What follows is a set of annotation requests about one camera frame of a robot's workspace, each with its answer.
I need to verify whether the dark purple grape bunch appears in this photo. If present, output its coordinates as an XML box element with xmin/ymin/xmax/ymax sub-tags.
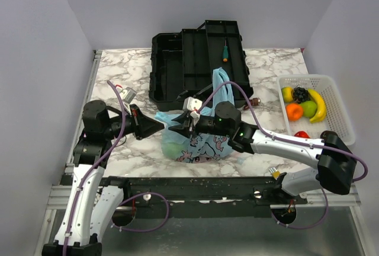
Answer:
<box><xmin>292</xmin><ymin>87</ymin><xmax>310</xmax><ymax>104</ymax></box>

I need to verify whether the dark plum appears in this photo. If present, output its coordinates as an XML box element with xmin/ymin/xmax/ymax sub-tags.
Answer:
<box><xmin>320</xmin><ymin>130</ymin><xmax>336</xmax><ymax>138</ymax></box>

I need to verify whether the black open toolbox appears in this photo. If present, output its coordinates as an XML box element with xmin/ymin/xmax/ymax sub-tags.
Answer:
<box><xmin>149</xmin><ymin>20</ymin><xmax>253</xmax><ymax>112</ymax></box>

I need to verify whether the yellow lemon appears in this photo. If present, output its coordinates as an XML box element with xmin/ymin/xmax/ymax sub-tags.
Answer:
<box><xmin>281</xmin><ymin>87</ymin><xmax>294</xmax><ymax>103</ymax></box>

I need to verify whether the white plastic fruit basket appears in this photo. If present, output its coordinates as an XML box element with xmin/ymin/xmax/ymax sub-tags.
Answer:
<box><xmin>277</xmin><ymin>75</ymin><xmax>355</xmax><ymax>146</ymax></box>

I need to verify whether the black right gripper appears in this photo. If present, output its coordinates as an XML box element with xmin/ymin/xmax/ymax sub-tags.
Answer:
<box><xmin>168</xmin><ymin>113</ymin><xmax>232</xmax><ymax>140</ymax></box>

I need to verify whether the light blue printed plastic bag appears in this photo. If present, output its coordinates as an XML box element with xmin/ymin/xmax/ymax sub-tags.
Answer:
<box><xmin>155</xmin><ymin>68</ymin><xmax>235</xmax><ymax>163</ymax></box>

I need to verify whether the green apple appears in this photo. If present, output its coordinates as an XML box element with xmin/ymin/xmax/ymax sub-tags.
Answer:
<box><xmin>162</xmin><ymin>143</ymin><xmax>186</xmax><ymax>159</ymax></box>

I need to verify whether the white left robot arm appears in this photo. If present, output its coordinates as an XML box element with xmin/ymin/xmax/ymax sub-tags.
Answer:
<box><xmin>42</xmin><ymin>100</ymin><xmax>164</xmax><ymax>255</ymax></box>

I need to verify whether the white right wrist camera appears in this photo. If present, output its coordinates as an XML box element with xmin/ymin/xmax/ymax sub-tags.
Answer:
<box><xmin>183</xmin><ymin>97</ymin><xmax>203</xmax><ymax>119</ymax></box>

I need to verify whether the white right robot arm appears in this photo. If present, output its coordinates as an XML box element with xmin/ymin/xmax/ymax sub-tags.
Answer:
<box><xmin>169</xmin><ymin>102</ymin><xmax>356</xmax><ymax>204</ymax></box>

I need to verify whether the green pear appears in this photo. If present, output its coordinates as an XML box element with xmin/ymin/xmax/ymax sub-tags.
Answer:
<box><xmin>300</xmin><ymin>101</ymin><xmax>317</xmax><ymax>118</ymax></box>

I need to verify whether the yellow connector plug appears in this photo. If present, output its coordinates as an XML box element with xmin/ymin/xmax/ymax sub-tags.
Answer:
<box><xmin>269</xmin><ymin>167</ymin><xmax>280</xmax><ymax>180</ymax></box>

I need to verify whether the green orange screwdriver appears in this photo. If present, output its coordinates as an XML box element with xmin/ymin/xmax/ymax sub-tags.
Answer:
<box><xmin>222</xmin><ymin>39</ymin><xmax>229</xmax><ymax>62</ymax></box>

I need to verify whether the orange fruit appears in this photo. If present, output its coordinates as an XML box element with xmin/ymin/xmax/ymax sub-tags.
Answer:
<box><xmin>285</xmin><ymin>103</ymin><xmax>304</xmax><ymax>121</ymax></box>

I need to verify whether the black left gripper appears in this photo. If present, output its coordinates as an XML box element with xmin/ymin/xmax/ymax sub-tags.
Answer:
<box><xmin>104</xmin><ymin>104</ymin><xmax>165</xmax><ymax>140</ymax></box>

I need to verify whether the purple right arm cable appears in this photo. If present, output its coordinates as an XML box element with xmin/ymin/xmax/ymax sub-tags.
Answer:
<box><xmin>198</xmin><ymin>81</ymin><xmax>370</xmax><ymax>182</ymax></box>

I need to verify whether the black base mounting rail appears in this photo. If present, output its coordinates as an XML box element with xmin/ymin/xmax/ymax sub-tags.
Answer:
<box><xmin>100</xmin><ymin>177</ymin><xmax>306</xmax><ymax>219</ymax></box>

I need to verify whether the yellow banana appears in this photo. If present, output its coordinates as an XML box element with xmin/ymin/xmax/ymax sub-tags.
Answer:
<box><xmin>308</xmin><ymin>89</ymin><xmax>327</xmax><ymax>123</ymax></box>

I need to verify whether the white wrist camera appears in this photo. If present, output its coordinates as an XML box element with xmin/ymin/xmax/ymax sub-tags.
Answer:
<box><xmin>183</xmin><ymin>97</ymin><xmax>203</xmax><ymax>119</ymax></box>
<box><xmin>115</xmin><ymin>85</ymin><xmax>137</xmax><ymax>114</ymax></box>

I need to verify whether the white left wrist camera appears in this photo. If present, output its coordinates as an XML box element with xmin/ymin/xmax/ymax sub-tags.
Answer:
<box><xmin>115</xmin><ymin>85</ymin><xmax>137</xmax><ymax>114</ymax></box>

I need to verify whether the red strawberry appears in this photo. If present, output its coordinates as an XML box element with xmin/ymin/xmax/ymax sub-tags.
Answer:
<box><xmin>294</xmin><ymin>131</ymin><xmax>310</xmax><ymax>139</ymax></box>

